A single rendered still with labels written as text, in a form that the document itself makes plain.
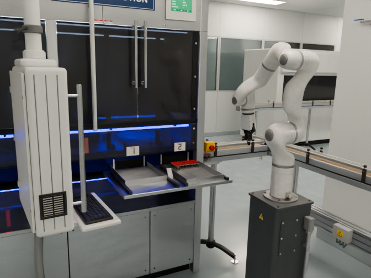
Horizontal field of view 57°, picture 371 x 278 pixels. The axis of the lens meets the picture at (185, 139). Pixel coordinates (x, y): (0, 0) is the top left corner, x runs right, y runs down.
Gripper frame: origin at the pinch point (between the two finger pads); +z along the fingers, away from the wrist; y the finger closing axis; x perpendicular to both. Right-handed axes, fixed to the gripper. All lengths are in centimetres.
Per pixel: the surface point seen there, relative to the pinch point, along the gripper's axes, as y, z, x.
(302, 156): -8, 26, 58
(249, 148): -47, 24, 39
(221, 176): -1.1, 21.8, -21.0
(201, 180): -1.8, 21.4, -34.7
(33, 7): -8, -77, -114
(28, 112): 12, -33, -124
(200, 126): -37.9, -3.3, -11.9
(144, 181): -15, 19, -66
